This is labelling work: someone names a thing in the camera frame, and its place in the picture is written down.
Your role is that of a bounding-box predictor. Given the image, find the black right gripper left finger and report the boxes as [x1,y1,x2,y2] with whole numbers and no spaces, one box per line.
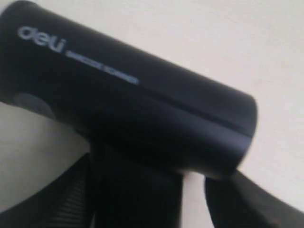
[42,154,93,228]

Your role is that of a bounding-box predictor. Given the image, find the black handheld barcode scanner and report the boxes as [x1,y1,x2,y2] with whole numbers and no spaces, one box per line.
[0,0,257,228]

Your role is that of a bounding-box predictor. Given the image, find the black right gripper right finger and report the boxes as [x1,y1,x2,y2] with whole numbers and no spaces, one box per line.
[204,171,304,228]

